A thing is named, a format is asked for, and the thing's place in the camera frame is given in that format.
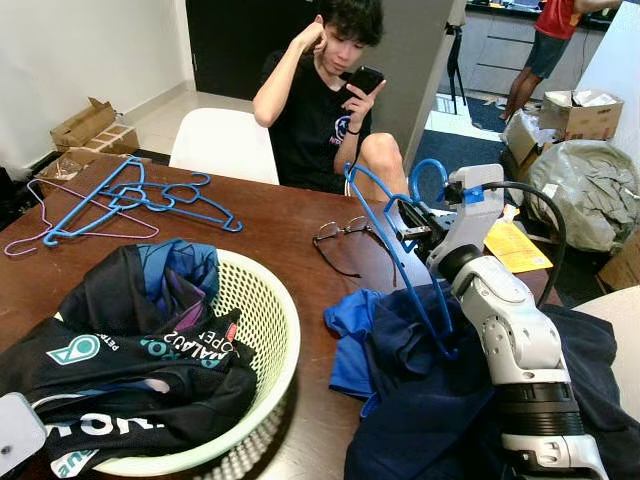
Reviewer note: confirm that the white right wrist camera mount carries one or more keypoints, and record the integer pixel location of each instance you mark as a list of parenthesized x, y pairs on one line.
[(475, 225)]

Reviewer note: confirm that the flattened brown cardboard box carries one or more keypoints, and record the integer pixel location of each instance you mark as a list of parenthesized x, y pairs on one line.
[(70, 160), (85, 125)]

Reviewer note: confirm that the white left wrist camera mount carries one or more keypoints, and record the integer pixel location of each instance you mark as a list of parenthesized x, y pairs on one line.
[(20, 430)]

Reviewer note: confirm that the brown wooden table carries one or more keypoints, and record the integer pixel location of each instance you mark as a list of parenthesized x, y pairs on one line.
[(270, 215)]

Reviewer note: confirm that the thin frame eyeglasses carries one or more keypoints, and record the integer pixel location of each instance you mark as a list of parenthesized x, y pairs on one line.
[(316, 235)]

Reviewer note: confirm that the cardboard box with plastic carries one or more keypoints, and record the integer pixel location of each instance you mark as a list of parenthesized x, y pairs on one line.
[(590, 120)]

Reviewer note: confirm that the black jersey with teal print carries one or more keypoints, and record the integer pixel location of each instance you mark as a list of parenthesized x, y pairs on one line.
[(120, 390)]

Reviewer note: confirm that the grey green plastic bag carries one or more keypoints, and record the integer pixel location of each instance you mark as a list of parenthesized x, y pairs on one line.
[(590, 195)]

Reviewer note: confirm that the black tripod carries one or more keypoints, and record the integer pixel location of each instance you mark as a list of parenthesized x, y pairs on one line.
[(455, 70)]

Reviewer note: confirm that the bright blue cloth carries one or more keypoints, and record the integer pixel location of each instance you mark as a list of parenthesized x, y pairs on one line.
[(345, 350)]

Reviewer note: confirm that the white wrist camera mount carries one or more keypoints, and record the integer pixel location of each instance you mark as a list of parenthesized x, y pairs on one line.
[(20, 430), (475, 225)]

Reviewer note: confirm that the orange packet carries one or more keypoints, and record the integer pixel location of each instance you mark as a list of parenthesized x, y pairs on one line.
[(520, 248)]

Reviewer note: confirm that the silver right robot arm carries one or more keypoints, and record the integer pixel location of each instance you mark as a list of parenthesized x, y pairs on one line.
[(510, 330)]

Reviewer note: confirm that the blue and purple garment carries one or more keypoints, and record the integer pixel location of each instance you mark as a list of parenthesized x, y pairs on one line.
[(180, 270)]

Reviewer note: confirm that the person in red shirt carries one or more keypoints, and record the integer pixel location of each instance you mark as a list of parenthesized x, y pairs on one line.
[(555, 20)]

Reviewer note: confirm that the pale green laundry basket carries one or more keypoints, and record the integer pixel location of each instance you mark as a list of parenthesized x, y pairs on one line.
[(265, 330)]

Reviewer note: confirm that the blue plastic hanger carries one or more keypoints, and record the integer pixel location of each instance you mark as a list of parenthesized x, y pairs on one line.
[(398, 262), (200, 213), (90, 201)]

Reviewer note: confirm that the seated person in black shirt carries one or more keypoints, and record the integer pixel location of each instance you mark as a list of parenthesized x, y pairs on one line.
[(310, 125)]

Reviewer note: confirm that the navy blue garment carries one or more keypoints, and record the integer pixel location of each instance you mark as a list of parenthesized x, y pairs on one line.
[(420, 420)]

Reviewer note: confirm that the grey kitchen cabinets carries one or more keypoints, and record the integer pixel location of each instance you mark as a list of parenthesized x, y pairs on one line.
[(490, 50)]

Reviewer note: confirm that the black phone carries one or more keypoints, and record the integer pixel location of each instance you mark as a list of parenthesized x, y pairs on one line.
[(366, 80)]

